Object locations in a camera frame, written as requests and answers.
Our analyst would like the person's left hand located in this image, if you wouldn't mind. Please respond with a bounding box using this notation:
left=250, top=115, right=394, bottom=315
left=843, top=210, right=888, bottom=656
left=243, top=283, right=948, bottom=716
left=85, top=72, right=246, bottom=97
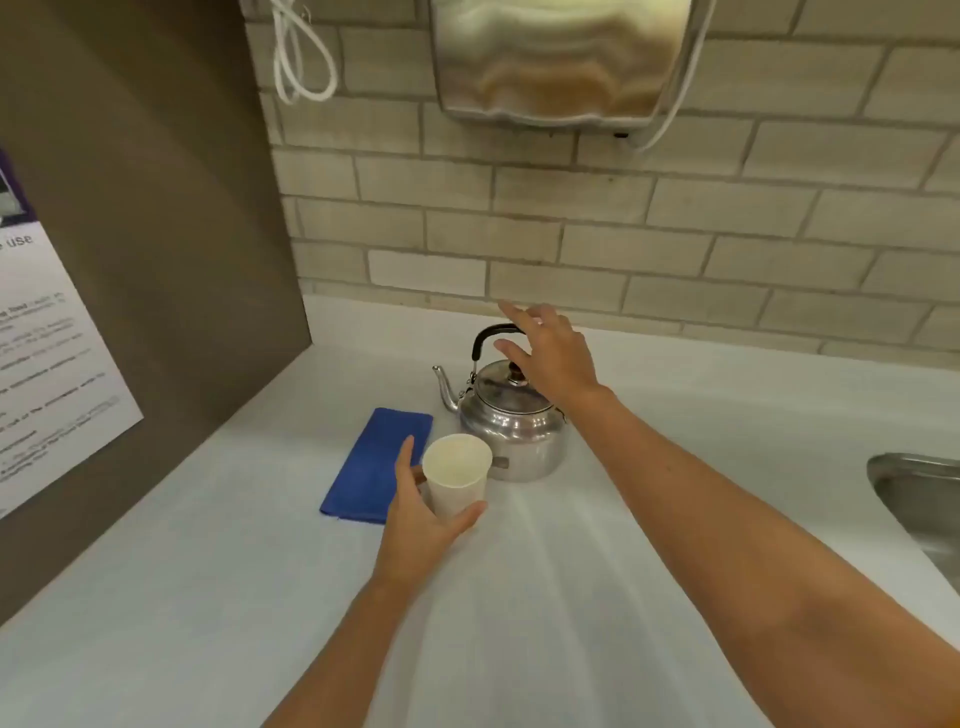
left=372, top=435, right=489, bottom=595

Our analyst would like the person's right hand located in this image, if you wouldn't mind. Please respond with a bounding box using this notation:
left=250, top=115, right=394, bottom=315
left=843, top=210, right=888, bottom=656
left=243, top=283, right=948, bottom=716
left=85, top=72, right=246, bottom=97
left=492, top=301, right=610, bottom=415

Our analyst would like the white paper cup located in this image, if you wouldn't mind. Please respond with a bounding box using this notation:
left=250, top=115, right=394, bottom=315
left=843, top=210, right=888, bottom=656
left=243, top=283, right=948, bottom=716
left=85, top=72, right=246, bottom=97
left=421, top=433, right=494, bottom=524

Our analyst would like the person's right forearm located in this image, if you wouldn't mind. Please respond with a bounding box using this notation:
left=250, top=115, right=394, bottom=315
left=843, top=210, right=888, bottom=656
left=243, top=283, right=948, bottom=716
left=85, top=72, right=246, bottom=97
left=562, top=384, right=960, bottom=728

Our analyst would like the person's left forearm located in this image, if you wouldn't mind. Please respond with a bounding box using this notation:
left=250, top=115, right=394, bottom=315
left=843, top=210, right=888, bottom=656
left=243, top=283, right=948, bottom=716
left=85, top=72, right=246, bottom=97
left=264, top=573, right=432, bottom=728

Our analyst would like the blue folded cloth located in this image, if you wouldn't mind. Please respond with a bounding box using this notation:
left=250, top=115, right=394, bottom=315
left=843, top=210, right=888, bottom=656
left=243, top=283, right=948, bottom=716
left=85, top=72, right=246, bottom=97
left=319, top=407, right=435, bottom=525

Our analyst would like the silver metal kettle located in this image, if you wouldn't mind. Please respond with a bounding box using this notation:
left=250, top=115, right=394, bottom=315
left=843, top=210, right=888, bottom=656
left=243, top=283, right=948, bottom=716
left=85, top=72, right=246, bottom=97
left=432, top=323, right=571, bottom=483

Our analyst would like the stainless steel towel dispenser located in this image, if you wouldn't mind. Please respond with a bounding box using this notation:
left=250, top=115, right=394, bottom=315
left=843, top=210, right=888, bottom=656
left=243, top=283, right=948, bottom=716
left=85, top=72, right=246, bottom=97
left=429, top=0, right=717, bottom=136

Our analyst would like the brown cabinet side panel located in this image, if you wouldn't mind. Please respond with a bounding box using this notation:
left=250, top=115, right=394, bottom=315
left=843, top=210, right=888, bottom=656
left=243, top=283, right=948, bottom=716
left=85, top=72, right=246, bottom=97
left=0, top=0, right=313, bottom=627

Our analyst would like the white printed notice sheet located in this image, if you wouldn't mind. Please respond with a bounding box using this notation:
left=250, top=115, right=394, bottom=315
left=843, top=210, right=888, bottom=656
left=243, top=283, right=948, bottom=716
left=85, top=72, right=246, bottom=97
left=0, top=147, right=144, bottom=521

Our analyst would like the stainless steel sink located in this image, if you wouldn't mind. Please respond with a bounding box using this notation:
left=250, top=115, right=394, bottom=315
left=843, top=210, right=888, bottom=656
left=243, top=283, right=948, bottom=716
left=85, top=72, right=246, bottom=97
left=867, top=452, right=960, bottom=594

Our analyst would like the white cable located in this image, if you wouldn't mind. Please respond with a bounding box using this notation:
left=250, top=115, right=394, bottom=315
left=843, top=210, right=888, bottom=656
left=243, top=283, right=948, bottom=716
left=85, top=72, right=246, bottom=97
left=270, top=0, right=339, bottom=105

